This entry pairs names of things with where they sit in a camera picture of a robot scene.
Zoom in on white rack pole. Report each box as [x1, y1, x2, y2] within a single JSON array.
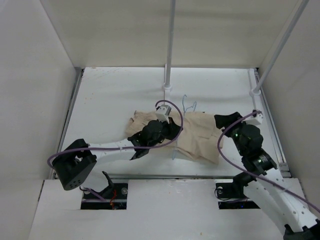
[[249, 0, 309, 111], [163, 0, 176, 100]]

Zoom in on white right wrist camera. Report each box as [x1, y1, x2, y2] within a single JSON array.
[[245, 109, 264, 126]]

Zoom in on white right rack pole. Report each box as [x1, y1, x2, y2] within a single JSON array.
[[249, 0, 309, 111]]

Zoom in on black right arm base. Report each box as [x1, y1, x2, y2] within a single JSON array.
[[214, 172, 259, 210]]

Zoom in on aluminium left frame rail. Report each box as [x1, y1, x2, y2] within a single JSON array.
[[48, 67, 85, 179]]

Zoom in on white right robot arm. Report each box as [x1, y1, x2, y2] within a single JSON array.
[[214, 110, 320, 240]]

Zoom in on white centre rack pole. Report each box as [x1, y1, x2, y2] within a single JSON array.
[[163, 0, 176, 100]]

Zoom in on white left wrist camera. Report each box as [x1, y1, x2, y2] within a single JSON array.
[[155, 104, 172, 123]]

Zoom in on aluminium frame rail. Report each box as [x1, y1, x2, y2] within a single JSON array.
[[53, 171, 238, 180], [48, 67, 85, 179], [253, 67, 292, 173]]

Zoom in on aluminium right frame rail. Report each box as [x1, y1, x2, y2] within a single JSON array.
[[253, 67, 292, 173]]

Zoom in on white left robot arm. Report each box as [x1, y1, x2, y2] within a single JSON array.
[[50, 117, 183, 191]]

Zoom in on beige trousers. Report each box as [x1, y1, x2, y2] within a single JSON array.
[[125, 111, 222, 165]]

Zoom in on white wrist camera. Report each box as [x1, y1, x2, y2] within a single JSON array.
[[245, 109, 264, 126], [155, 104, 172, 123]]

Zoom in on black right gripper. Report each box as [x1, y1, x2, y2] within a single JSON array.
[[213, 112, 249, 157]]

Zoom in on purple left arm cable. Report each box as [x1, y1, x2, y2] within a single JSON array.
[[47, 99, 185, 202]]

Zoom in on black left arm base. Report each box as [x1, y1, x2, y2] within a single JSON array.
[[79, 171, 129, 210]]

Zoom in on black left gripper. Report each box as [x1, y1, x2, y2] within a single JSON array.
[[148, 116, 183, 149]]

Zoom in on aluminium front frame rail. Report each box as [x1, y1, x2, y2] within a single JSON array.
[[53, 171, 238, 180]]

